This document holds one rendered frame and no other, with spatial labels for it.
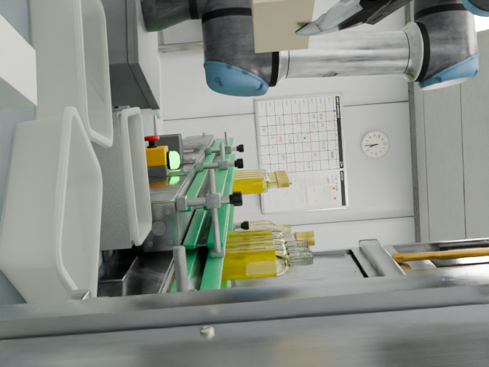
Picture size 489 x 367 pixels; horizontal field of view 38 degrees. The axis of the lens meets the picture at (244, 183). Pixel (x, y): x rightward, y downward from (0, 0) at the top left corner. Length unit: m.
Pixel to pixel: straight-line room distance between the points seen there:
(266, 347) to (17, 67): 0.43
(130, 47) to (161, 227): 0.34
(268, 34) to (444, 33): 0.54
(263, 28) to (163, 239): 0.54
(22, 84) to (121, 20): 0.55
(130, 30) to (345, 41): 0.40
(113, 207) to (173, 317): 0.70
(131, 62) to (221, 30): 0.18
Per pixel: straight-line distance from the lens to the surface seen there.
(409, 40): 1.41
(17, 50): 0.75
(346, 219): 7.50
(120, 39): 1.26
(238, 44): 1.30
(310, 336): 0.42
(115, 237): 1.16
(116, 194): 1.15
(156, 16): 1.35
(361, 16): 0.96
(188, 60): 7.32
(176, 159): 1.75
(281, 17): 0.92
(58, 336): 0.47
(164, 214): 1.34
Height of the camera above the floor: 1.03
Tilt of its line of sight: 1 degrees down
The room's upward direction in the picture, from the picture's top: 86 degrees clockwise
